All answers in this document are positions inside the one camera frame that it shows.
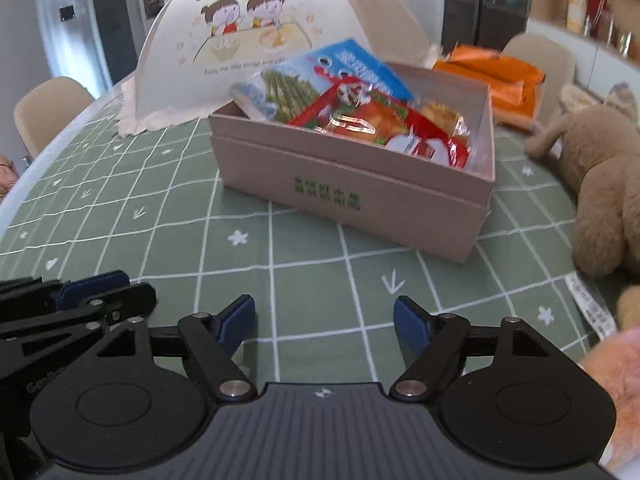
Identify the white printed food cover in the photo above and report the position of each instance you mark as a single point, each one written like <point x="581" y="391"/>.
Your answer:
<point x="240" y="50"/>

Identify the white cabinet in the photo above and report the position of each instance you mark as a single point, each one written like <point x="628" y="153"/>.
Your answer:
<point x="600" y="65"/>

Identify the dark door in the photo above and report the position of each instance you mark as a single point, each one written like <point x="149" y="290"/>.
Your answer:
<point x="112" y="15"/>

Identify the white printed fabric label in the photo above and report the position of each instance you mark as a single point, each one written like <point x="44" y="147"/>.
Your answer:
<point x="590" y="307"/>

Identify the green checked tablecloth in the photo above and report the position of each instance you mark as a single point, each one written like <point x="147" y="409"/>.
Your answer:
<point x="300" y="280"/>

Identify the pink cardboard box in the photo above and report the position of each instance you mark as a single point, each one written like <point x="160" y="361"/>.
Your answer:
<point x="350" y="195"/>

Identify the brown plush toy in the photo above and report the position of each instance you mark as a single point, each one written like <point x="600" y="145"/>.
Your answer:
<point x="605" y="180"/>

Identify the peach plush toy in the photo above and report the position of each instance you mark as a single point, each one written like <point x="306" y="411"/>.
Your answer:
<point x="620" y="390"/>

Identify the red white snack packet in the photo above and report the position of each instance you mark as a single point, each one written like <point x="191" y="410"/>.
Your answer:
<point x="350" y="120"/>

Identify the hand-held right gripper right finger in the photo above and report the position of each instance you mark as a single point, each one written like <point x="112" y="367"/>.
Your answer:
<point x="411" y="322"/>

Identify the beige chair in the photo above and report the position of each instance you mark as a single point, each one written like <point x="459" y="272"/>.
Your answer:
<point x="545" y="70"/>
<point x="50" y="110"/>

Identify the dark refrigerator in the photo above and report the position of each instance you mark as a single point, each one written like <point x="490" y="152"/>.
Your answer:
<point x="485" y="0"/>

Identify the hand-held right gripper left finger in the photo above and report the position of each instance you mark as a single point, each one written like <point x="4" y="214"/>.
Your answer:
<point x="239" y="322"/>

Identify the orange snack bag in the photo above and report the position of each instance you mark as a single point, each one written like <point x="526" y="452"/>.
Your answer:
<point x="475" y="54"/>
<point x="505" y="90"/>

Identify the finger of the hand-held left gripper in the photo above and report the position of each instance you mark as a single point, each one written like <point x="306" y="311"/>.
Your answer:
<point x="95" y="287"/>
<point x="120" y="302"/>

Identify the black wall switch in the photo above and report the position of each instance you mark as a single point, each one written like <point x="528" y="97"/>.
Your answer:
<point x="67" y="12"/>

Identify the blue snack packet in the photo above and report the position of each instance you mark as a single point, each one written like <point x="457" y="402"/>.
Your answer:
<point x="300" y="85"/>

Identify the yellow sauce bottle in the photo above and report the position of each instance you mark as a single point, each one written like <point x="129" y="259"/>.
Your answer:
<point x="577" y="10"/>

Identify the glass jar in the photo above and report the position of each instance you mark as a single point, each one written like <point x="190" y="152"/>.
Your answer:
<point x="624" y="41"/>

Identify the white knitted cloth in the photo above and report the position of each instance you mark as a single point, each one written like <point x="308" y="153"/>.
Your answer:
<point x="579" y="99"/>

